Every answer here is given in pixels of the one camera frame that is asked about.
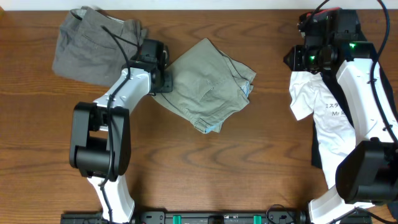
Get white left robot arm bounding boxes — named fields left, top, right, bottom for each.
left=61, top=39, right=172, bottom=223

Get black garment with red trim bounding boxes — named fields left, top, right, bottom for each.
left=299, top=7, right=398, bottom=220

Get white printed t-shirt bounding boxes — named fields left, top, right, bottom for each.
left=289, top=72, right=356, bottom=189

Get olive green shorts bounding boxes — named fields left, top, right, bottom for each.
left=153, top=38, right=256, bottom=134

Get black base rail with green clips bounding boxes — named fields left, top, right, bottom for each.
left=60, top=208, right=373, bottom=224

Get grey folded shorts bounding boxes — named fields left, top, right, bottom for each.
left=52, top=7, right=147, bottom=86

